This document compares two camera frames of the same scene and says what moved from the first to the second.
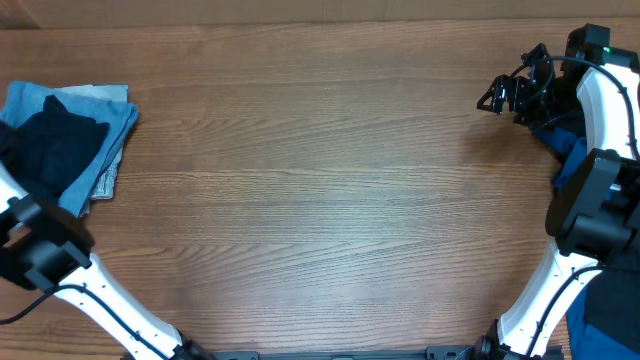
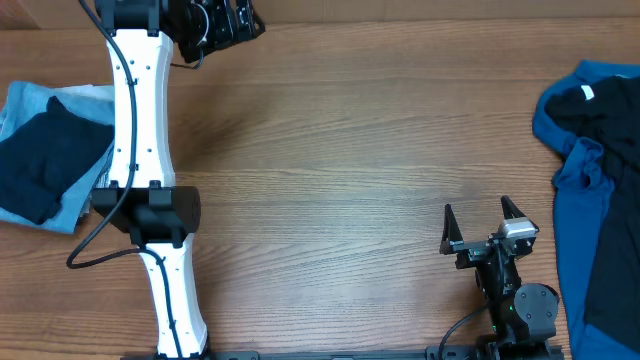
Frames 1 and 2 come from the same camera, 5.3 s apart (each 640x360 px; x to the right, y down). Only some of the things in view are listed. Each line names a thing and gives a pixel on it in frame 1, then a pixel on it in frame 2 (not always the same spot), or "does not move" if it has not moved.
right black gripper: (513, 93) to (480, 246)
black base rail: (432, 353) does not move
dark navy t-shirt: (47, 149) does not move
